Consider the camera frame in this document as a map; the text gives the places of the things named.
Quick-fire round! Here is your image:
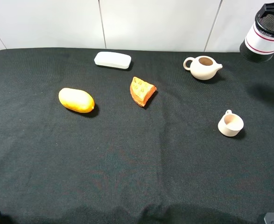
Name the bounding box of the black mesh pen cup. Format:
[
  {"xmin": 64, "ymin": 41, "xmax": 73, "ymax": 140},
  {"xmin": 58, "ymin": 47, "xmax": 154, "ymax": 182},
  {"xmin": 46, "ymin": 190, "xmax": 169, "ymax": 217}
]
[{"xmin": 239, "ymin": 12, "xmax": 274, "ymax": 63}]

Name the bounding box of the beige ceramic teapot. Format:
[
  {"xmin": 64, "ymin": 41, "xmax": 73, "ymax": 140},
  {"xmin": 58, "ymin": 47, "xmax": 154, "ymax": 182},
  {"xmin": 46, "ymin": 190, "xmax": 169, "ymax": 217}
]
[{"xmin": 183, "ymin": 56, "xmax": 223, "ymax": 81}]

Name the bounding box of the beige ceramic cup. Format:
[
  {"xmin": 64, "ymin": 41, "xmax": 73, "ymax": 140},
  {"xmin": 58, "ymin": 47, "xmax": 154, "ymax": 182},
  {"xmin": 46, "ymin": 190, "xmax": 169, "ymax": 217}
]
[{"xmin": 218, "ymin": 110, "xmax": 244, "ymax": 137}]

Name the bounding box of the orange waffle slice toy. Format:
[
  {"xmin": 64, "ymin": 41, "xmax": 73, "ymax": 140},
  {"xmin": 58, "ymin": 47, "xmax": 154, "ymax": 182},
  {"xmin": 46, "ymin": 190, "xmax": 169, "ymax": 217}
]
[{"xmin": 130, "ymin": 77, "xmax": 157, "ymax": 107}]

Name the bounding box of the white glasses case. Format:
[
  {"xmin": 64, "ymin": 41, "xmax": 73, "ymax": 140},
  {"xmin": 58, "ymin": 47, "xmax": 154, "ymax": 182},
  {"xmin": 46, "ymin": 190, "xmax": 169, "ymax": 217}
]
[{"xmin": 94, "ymin": 51, "xmax": 132, "ymax": 70}]

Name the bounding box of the yellow mango toy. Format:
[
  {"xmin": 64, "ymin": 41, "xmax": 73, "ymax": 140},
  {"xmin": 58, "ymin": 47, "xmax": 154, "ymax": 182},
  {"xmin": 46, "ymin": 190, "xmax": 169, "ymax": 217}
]
[{"xmin": 58, "ymin": 88, "xmax": 95, "ymax": 113}]

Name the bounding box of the black table cloth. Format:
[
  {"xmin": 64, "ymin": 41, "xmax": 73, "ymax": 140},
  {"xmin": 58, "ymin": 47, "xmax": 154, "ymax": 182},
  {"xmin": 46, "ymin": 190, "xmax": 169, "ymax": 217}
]
[{"xmin": 0, "ymin": 48, "xmax": 274, "ymax": 224}]

